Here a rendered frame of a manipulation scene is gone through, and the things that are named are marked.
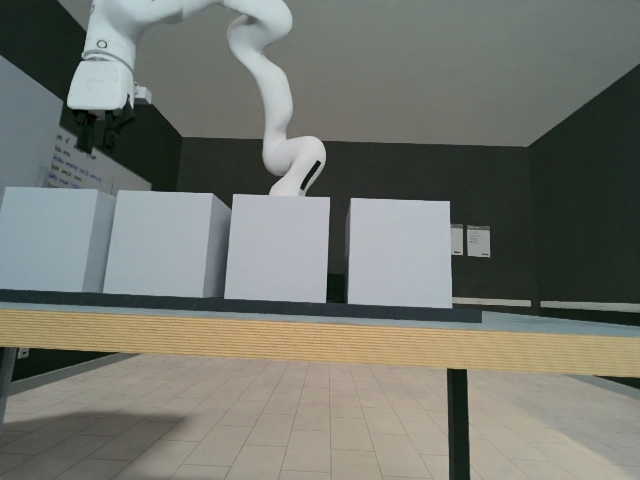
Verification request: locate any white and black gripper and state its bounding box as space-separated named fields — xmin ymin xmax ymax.
xmin=64 ymin=54 xmax=137 ymax=154

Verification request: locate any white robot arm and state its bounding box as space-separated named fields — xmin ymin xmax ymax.
xmin=82 ymin=0 xmax=326 ymax=197

